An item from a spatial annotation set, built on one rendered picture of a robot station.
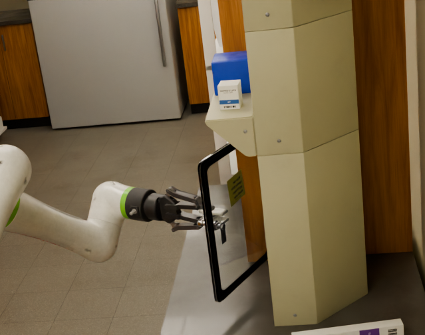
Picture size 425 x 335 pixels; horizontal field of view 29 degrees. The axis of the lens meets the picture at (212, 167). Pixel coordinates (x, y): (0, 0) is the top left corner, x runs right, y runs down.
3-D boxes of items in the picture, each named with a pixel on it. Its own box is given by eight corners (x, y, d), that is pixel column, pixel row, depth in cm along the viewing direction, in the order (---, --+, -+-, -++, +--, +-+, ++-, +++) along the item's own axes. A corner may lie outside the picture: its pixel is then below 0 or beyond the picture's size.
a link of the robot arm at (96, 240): (25, 187, 214) (3, 186, 222) (11, 230, 212) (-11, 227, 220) (130, 230, 238) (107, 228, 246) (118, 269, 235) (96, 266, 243)
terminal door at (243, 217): (273, 254, 242) (259, 123, 228) (217, 305, 219) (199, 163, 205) (270, 254, 243) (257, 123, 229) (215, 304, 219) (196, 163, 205)
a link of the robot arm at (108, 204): (90, 173, 240) (112, 186, 249) (78, 215, 237) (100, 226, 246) (129, 179, 232) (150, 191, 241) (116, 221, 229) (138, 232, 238)
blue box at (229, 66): (255, 82, 223) (251, 49, 220) (253, 92, 214) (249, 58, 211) (217, 86, 225) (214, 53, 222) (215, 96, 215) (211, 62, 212)
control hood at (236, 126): (261, 115, 229) (257, 80, 225) (257, 156, 199) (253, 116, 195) (219, 119, 230) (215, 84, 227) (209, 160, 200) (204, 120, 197)
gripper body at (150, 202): (145, 224, 231) (173, 229, 226) (141, 197, 228) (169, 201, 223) (161, 214, 237) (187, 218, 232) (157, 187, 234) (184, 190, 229)
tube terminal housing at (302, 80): (362, 262, 242) (346, -3, 215) (372, 322, 212) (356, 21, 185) (276, 267, 245) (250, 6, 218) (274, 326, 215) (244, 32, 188)
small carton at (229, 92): (243, 102, 207) (240, 79, 205) (240, 108, 202) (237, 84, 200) (223, 104, 208) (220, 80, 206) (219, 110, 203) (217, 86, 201)
